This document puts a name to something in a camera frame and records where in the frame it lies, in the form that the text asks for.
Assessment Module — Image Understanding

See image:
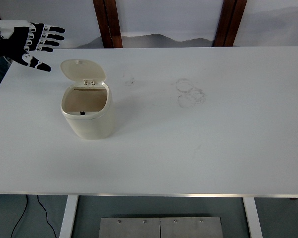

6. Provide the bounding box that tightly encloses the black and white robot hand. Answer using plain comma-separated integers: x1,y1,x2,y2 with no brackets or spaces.
0,20,66,73

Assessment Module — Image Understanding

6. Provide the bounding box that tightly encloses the cream plastic flip-lid trash bin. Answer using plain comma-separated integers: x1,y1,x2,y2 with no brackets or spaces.
60,59,116,141

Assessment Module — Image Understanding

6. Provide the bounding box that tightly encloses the mountain landscape screen panel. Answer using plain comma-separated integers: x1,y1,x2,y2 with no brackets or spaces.
0,0,105,50
232,0,298,48
115,0,224,48

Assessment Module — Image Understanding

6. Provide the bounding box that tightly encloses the white table leg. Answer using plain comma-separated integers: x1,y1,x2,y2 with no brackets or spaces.
59,195,79,238
242,197,263,238

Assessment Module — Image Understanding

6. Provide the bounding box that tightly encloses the grey metal plate with screws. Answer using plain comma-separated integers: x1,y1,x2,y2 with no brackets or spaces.
98,217,223,238

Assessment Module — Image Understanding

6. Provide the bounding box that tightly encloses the black floor cable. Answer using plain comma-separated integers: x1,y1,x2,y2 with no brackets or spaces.
37,194,58,238
10,194,29,238

